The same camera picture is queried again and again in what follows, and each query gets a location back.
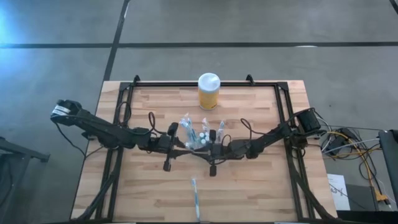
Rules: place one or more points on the white paper sheet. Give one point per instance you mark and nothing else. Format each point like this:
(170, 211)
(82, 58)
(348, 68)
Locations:
(340, 199)

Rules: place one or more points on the blue mouthwash bottle white cap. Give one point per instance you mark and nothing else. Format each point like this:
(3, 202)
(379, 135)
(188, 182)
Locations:
(203, 141)
(202, 134)
(206, 133)

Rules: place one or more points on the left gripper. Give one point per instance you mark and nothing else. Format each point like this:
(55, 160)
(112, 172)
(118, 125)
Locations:
(161, 144)

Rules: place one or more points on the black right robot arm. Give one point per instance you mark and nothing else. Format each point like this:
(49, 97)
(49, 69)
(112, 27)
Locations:
(270, 137)

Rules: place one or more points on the black aluminium table frame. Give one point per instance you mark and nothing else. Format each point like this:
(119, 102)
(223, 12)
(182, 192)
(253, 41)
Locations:
(186, 84)

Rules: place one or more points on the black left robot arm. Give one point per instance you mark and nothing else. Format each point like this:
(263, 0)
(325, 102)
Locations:
(102, 129)

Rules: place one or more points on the black equipment box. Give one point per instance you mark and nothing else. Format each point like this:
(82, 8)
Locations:
(390, 161)

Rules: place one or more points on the black metal stand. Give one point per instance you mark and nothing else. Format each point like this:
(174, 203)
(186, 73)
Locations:
(28, 152)

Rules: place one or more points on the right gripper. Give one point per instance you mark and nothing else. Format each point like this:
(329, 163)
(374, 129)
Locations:
(222, 151)

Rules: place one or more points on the yellow white wipes canister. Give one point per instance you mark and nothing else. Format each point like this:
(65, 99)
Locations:
(209, 93)

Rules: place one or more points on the clear acrylic organizer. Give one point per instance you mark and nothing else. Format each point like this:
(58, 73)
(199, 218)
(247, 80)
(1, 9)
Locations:
(196, 143)

